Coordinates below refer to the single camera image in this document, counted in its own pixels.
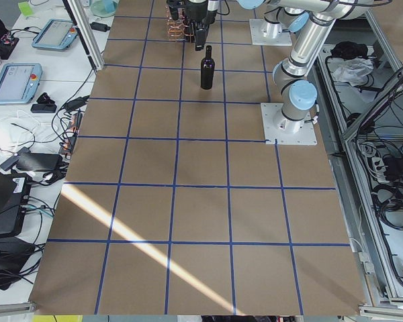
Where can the blue foam block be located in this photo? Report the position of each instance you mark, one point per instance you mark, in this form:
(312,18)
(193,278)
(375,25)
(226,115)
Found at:
(109,5)

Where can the green glass bowl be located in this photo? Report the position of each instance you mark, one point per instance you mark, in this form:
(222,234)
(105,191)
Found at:
(98,10)

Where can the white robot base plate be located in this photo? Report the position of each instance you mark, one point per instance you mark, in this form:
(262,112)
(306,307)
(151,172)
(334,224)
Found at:
(282,131)

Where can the copper wire wine basket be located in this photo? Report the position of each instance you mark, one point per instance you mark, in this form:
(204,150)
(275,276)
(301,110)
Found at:
(176,21)

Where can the aluminium frame post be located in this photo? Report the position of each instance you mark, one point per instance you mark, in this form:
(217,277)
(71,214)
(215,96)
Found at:
(77,14)

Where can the black laptop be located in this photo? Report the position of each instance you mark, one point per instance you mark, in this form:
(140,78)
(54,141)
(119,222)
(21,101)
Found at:
(14,193)

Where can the black power adapter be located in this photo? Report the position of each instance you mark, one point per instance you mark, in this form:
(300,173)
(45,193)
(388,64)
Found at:
(101,27)

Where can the white crumpled cloth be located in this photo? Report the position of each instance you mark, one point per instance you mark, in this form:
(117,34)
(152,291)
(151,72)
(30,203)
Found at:
(355,71)

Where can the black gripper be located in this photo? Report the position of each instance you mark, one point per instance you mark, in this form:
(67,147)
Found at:
(195,13)

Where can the dark wine bottle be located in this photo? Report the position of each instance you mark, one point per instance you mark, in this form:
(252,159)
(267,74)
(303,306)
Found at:
(207,69)

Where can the blue teach pendant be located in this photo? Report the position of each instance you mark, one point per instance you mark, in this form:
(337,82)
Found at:
(57,34)
(19,82)

